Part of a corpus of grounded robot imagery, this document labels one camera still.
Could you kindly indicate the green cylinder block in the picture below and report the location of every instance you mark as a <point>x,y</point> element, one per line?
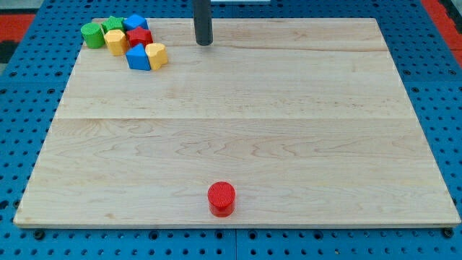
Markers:
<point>92,35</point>

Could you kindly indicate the yellow heart block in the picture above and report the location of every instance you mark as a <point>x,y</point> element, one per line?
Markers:
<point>157,55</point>

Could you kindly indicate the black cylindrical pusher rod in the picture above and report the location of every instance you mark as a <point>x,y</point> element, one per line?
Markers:
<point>202,19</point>

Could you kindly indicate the yellow hexagon block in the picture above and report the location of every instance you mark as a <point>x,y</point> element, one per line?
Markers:
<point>116,42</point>

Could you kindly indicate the red cylinder block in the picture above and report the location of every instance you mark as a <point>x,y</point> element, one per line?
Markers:
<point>221,197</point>

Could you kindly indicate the red star block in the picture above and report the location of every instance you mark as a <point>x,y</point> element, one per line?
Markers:
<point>139,35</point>

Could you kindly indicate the green star block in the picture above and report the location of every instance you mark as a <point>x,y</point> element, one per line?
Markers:
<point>113,23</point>

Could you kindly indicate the blue triangle block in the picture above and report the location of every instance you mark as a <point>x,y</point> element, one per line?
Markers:
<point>137,58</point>

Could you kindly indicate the light wooden board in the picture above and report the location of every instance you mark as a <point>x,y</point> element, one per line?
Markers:
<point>307,119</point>

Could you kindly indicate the blue cube block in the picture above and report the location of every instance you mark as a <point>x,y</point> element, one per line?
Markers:
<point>134,21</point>

